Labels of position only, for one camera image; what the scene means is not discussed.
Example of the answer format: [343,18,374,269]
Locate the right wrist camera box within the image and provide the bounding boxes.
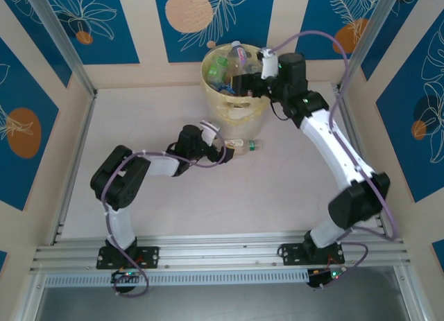
[259,47,280,80]

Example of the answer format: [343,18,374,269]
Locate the aluminium side rail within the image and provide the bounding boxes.
[331,84,389,238]
[50,92,99,245]

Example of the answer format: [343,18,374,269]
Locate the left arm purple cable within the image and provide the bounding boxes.
[102,132,226,297]

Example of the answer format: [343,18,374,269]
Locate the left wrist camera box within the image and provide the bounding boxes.
[200,119,222,146]

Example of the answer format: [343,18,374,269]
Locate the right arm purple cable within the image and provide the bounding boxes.
[265,30,398,290]

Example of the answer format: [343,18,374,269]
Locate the clear bottle green label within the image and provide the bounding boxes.
[207,55,230,88]

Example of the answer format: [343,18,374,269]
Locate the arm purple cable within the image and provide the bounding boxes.
[265,30,398,290]
[102,132,226,297]

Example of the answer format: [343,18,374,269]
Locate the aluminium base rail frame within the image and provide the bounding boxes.
[29,230,412,274]

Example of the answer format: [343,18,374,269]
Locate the aluminium corner post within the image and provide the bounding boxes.
[338,0,407,93]
[26,0,99,97]

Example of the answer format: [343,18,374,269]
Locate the cream bin with yellow liner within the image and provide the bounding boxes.
[200,42,275,141]

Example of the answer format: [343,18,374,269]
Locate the white slotted cable duct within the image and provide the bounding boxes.
[44,268,310,288]

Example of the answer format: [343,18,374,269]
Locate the grey metal panel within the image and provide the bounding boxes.
[33,267,412,321]

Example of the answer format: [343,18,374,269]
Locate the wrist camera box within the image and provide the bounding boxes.
[200,119,222,146]
[259,47,280,80]

